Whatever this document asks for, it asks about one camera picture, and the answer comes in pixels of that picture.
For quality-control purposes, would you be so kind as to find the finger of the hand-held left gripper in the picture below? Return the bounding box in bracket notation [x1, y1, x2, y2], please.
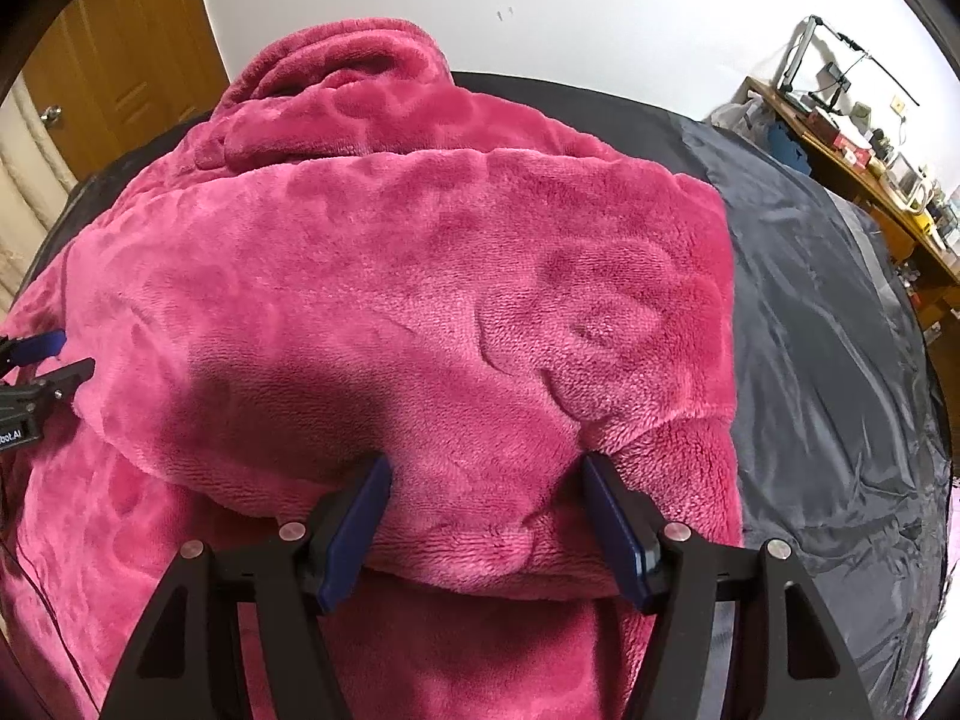
[0, 330, 67, 376]
[26, 357, 97, 406]

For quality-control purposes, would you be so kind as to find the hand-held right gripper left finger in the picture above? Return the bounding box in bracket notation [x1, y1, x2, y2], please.
[100, 452, 395, 720]

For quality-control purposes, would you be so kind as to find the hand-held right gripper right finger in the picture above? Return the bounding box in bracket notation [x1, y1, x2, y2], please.
[580, 451, 880, 720]

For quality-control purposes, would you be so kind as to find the pink fleece robe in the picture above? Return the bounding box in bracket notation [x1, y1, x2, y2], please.
[0, 15, 747, 720]

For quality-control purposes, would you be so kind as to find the beige curtain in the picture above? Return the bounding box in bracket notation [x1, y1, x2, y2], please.
[0, 82, 77, 316]

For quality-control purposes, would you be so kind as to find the dark grey bed sheet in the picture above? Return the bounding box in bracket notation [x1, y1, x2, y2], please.
[37, 71, 953, 720]

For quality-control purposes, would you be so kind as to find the wooden door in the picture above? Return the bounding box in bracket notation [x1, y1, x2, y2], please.
[21, 0, 230, 185]

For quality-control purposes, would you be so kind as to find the cluttered wooden desk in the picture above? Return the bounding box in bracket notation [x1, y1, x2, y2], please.
[739, 75, 960, 350]

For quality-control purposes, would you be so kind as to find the blue bag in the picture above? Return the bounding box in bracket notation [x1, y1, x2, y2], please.
[765, 124, 817, 175]

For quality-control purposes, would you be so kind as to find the clear plastic bag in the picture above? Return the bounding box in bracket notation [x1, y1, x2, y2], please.
[709, 96, 775, 147]

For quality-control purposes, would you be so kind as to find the thin black cable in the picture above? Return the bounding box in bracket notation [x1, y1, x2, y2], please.
[0, 529, 104, 698]

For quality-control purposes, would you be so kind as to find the metal frame stand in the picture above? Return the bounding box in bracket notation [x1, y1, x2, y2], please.
[780, 13, 922, 117]

